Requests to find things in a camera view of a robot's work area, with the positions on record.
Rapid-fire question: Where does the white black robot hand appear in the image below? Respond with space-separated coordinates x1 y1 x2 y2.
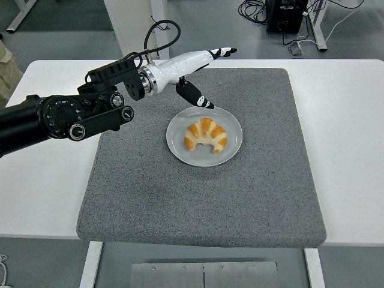
148 47 238 110

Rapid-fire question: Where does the golden croissant bread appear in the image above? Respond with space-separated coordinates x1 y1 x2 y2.
184 117 228 154

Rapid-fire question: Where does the grey round plate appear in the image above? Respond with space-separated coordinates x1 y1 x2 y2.
166 105 243 167

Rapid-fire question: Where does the grey metal plate with screws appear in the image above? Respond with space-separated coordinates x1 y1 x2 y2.
131 261 279 288

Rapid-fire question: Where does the black computer case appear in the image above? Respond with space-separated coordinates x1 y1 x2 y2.
266 0 310 34

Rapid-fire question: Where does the small grey floor box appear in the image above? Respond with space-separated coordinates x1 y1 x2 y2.
288 41 305 57

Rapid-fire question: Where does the white desk leg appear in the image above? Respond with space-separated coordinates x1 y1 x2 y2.
308 0 328 52

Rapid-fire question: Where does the grey fabric mat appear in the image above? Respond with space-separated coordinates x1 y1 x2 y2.
76 67 327 249

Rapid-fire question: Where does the white desk foot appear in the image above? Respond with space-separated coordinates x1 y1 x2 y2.
6 0 37 33

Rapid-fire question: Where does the person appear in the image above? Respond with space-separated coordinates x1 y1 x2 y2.
0 34 23 103

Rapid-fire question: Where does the white table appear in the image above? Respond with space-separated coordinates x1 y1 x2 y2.
0 59 384 247

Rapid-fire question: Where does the white table leg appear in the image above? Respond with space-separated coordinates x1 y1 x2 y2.
304 248 326 288
78 241 103 288

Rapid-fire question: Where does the black cable bundle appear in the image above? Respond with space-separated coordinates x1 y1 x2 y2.
238 0 269 26

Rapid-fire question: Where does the long white cable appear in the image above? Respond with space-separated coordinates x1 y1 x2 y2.
296 0 367 49

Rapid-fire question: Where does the white cable on floor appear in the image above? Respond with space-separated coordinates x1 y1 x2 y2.
0 253 11 288

